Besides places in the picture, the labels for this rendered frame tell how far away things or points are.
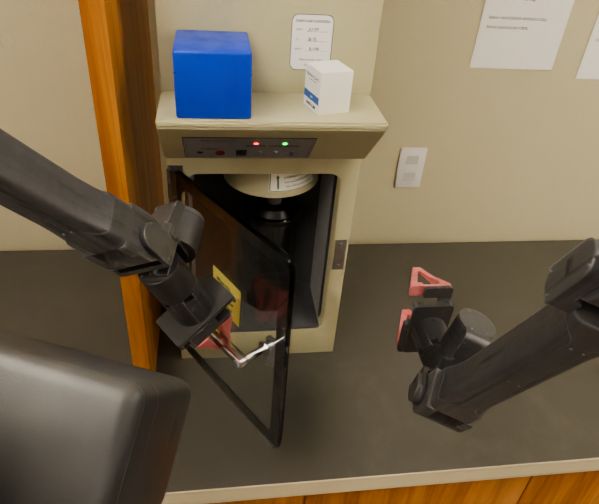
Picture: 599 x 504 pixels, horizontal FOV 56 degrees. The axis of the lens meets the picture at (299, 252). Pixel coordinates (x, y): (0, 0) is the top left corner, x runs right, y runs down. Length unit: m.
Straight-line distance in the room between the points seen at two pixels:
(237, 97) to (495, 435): 0.78
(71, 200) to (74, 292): 0.80
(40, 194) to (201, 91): 0.27
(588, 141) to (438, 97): 0.46
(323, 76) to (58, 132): 0.79
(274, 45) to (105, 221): 0.38
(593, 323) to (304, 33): 0.56
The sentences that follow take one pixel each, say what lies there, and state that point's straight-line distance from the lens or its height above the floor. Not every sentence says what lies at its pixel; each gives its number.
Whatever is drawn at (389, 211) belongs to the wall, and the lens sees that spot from 1.56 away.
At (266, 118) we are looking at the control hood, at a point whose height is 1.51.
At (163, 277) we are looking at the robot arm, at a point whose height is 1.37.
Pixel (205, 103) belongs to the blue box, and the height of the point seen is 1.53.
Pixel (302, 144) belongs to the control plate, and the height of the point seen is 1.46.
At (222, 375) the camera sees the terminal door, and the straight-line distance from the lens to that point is 1.04.
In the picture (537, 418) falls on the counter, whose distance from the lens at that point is 1.24.
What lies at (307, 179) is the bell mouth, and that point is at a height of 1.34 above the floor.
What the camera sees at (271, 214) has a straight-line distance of 1.06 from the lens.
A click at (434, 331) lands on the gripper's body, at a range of 0.89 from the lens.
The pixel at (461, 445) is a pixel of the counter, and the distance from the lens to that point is 1.14.
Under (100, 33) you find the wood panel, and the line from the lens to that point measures 0.78.
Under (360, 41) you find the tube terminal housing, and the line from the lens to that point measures 0.89.
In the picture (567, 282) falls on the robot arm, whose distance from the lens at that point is 0.50.
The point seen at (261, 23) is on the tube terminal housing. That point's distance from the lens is 0.86.
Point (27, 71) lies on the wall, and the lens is 1.39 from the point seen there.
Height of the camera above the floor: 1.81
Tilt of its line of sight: 36 degrees down
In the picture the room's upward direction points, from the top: 5 degrees clockwise
